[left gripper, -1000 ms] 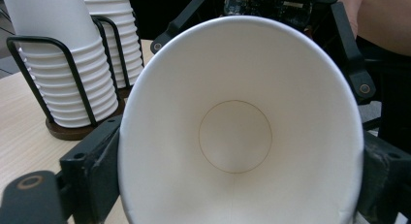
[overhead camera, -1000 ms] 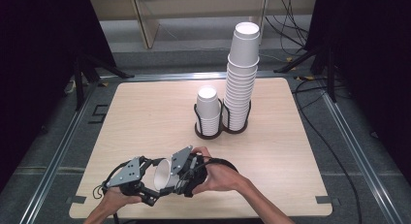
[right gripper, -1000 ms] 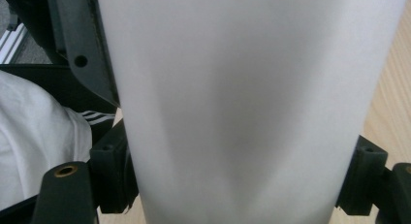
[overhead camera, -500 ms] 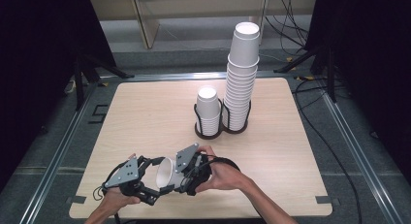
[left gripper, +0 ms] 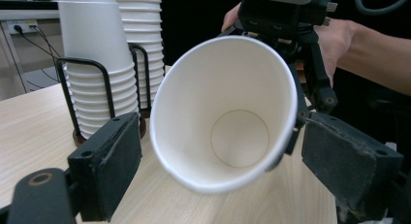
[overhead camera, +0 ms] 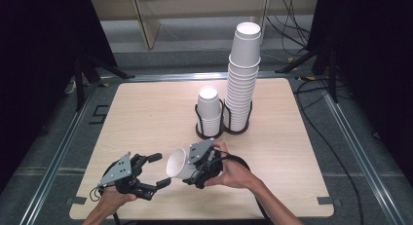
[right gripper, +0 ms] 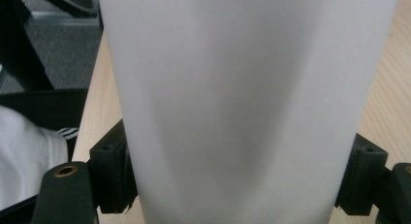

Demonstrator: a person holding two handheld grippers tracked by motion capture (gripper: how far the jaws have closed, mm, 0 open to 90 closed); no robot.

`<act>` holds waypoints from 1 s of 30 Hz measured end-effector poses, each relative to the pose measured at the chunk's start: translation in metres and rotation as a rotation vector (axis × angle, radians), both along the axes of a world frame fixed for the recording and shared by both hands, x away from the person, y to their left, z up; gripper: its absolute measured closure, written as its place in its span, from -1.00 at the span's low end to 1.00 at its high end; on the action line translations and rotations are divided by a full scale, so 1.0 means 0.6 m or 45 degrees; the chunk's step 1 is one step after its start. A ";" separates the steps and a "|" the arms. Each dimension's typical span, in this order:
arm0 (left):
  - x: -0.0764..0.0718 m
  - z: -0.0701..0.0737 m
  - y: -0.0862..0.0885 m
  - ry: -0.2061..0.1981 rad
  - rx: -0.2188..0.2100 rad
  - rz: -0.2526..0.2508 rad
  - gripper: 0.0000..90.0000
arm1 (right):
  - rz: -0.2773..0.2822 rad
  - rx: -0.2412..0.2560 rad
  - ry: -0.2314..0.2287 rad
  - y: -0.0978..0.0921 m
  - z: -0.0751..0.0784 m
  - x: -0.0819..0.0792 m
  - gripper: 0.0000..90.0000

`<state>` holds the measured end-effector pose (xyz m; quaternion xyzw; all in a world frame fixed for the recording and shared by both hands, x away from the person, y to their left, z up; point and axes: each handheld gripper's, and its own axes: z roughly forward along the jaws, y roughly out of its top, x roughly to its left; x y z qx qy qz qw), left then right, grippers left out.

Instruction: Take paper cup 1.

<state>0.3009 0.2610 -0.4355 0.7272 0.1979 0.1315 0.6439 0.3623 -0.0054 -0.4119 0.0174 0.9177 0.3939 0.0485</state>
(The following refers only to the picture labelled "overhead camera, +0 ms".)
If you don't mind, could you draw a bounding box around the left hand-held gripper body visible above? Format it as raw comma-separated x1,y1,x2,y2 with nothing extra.
97,152,147,196

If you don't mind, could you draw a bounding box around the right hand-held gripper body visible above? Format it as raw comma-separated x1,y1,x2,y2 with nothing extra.
187,137,225,190

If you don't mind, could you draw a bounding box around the white paper cup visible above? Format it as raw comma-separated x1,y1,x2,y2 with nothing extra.
166,147,200,181

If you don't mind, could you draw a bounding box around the black wire cup holder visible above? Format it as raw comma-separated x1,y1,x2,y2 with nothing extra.
194,97,253,140

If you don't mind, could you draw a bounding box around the tall stack of cups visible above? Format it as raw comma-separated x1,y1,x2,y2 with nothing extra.
224,21,262,132

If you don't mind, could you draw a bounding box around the person's left hand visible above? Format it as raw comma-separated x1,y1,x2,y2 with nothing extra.
96,184,138,215

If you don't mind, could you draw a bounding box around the person's right hand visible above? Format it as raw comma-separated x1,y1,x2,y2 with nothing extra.
204,139,261,191

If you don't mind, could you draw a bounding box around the short stack of cups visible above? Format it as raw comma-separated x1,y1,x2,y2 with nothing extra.
197,86,224,137

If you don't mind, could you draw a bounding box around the black metal stand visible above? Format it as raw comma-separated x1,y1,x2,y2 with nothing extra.
72,54,135,112
275,46,339,104

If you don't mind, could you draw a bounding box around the black curtain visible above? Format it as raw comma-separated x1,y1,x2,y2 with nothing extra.
0,0,118,190
306,0,413,179

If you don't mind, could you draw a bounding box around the light wooden furniture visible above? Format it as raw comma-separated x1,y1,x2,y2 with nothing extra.
89,0,272,51

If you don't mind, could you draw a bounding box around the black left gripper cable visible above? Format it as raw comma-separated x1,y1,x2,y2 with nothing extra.
90,159,122,225

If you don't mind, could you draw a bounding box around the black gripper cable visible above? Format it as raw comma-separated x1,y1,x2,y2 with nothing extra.
213,150,272,225
90,159,122,225

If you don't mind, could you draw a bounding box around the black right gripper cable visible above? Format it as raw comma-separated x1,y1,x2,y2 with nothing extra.
213,150,272,225

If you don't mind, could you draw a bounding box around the metal floor rail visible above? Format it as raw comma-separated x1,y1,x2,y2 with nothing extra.
98,71,303,83
319,88,408,225
19,78,100,225

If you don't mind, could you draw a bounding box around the long black floor cable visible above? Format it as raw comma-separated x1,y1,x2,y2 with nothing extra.
292,78,364,225

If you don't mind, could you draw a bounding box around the bundle of black cables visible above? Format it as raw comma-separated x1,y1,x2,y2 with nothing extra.
265,0,314,57

